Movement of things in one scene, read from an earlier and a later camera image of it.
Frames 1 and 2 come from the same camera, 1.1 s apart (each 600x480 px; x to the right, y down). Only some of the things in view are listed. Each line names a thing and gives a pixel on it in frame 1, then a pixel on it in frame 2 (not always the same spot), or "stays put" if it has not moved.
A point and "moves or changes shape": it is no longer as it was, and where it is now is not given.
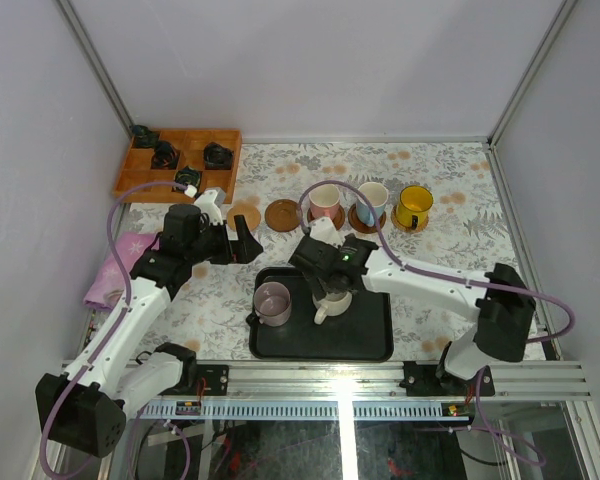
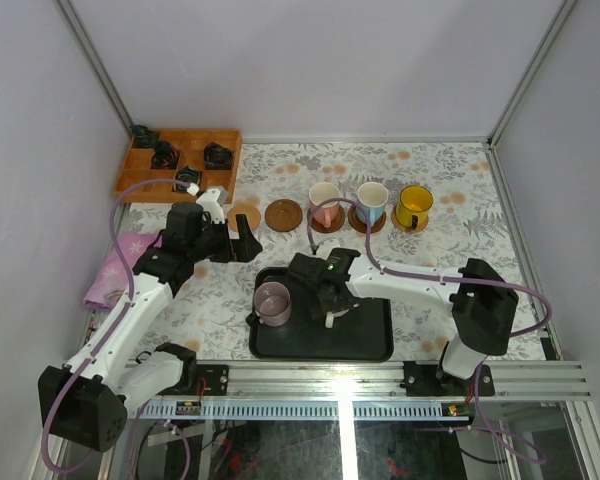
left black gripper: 231,245 stays put
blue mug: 378,194 stays put
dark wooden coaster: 338,220 moves or changes shape
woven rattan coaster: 405,228 stays put
